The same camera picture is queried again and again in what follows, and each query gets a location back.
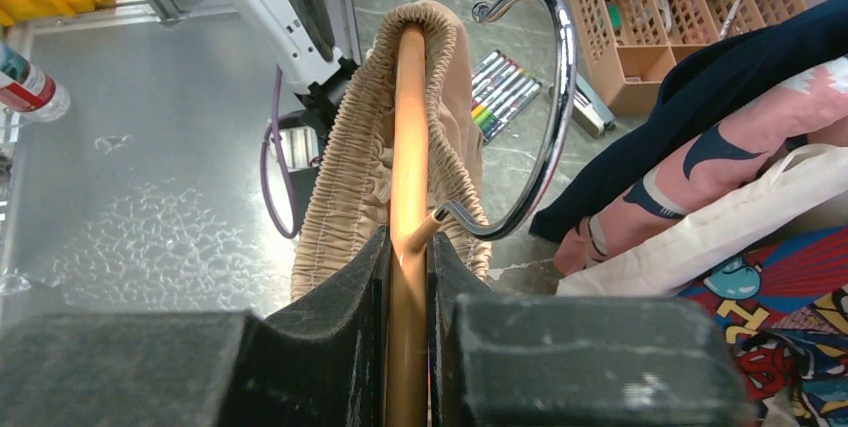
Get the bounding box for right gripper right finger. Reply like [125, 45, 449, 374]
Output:
[427, 234, 756, 426]

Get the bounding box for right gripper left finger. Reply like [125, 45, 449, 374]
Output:
[1, 228, 389, 426]

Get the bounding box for beige shorts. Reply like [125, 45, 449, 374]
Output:
[290, 0, 488, 301]

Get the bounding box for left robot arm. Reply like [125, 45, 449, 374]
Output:
[228, 0, 361, 143]

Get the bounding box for navy blue shorts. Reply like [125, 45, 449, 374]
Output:
[529, 0, 847, 243]

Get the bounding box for colourful cartoon print shorts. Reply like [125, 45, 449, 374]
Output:
[680, 227, 847, 426]

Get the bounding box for pink patterned shorts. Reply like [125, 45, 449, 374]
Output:
[553, 57, 847, 275]

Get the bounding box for white shorts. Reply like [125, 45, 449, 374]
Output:
[556, 144, 847, 297]

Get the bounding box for pack of coloured markers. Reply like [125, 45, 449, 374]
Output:
[472, 49, 542, 144]

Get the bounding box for beige plastic file organizer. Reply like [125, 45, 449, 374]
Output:
[569, 0, 807, 116]

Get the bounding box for grey stapler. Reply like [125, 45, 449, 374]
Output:
[572, 74, 616, 138]

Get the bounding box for plastic water bottle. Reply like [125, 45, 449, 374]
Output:
[1, 42, 71, 122]

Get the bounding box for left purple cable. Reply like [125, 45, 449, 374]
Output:
[258, 64, 306, 241]

